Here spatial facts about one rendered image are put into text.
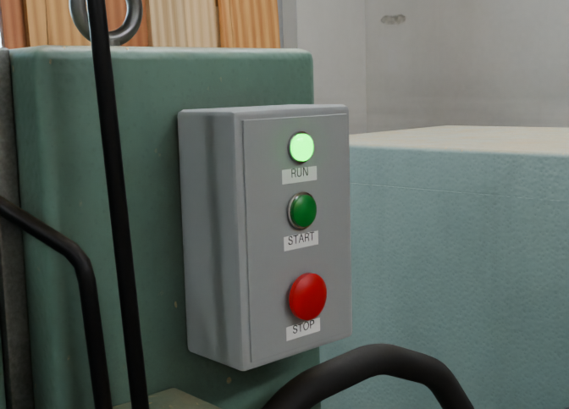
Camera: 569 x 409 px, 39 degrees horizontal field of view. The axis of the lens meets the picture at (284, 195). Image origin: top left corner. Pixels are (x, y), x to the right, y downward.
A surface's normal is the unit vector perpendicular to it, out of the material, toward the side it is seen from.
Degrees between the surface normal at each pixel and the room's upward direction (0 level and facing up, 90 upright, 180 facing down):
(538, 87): 90
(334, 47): 90
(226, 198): 90
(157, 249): 90
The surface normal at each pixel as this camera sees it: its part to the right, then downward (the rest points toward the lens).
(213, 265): -0.74, 0.11
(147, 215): 0.67, 0.08
